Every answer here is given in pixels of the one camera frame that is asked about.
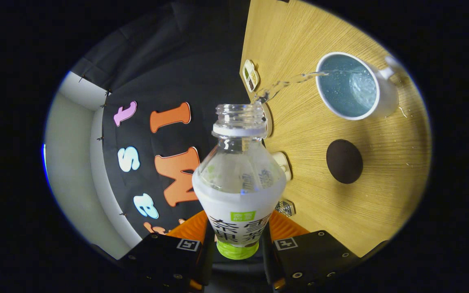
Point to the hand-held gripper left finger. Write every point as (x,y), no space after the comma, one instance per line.
(208,256)

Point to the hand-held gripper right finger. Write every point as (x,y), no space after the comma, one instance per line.
(269,260)

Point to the clear plastic juice bottle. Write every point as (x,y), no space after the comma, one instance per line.
(238,203)

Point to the dark brown round coaster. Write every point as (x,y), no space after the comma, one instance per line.
(344,161)

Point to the clear juice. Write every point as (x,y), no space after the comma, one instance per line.
(264,95)

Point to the white cup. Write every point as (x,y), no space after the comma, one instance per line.
(386,102)

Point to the white toaster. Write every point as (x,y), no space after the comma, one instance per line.
(282,165)

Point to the wooden table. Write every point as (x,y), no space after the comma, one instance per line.
(381,203)

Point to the white divided spice dish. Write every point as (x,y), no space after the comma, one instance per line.
(250,76)

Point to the black backdrop cloth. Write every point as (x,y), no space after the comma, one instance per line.
(169,61)

